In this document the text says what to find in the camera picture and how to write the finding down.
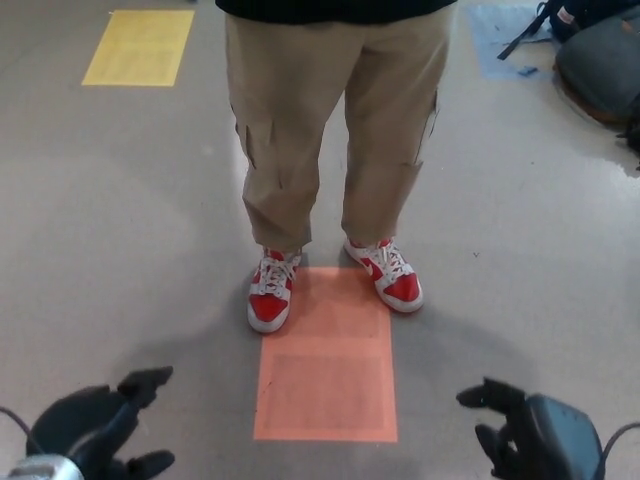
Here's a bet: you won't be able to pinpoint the black shirt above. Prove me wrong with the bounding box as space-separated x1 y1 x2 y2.
214 0 459 25

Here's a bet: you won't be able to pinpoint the dark blue backpack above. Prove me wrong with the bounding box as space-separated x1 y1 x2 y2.
497 0 640 61

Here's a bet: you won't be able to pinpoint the orange paper sheet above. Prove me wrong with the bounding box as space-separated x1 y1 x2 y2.
253 266 400 442

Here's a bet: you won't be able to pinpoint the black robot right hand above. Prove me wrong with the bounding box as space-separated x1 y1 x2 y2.
455 377 606 480

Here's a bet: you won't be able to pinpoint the person's left red white sneaker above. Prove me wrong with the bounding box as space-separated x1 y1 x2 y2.
343 237 425 315

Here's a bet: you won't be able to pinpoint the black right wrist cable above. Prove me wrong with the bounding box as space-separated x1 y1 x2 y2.
597 422 640 480

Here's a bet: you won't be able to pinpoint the yellow paper sheet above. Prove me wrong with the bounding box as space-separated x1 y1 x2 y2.
80 9 196 87

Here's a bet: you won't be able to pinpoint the khaki cargo trousers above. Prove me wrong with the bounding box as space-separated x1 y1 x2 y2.
223 7 450 251

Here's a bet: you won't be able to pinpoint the person's right red white sneaker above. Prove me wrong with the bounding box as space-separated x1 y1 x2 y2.
246 247 303 334

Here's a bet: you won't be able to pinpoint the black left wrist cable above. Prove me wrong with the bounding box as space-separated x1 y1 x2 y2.
0 407 46 456

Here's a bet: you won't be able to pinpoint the blue paper sheet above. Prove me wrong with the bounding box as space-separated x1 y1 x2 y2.
467 4 556 80

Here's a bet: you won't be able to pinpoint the grey bag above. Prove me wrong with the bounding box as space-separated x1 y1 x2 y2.
553 19 640 126

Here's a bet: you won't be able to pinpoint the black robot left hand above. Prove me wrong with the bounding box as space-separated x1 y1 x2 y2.
32 365 176 480

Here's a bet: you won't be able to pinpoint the person's red white sneaker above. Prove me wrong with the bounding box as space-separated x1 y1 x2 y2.
343 237 425 315
246 247 303 334

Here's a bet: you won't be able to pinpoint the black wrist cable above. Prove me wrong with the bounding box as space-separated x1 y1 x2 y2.
0 407 46 456
597 422 640 480

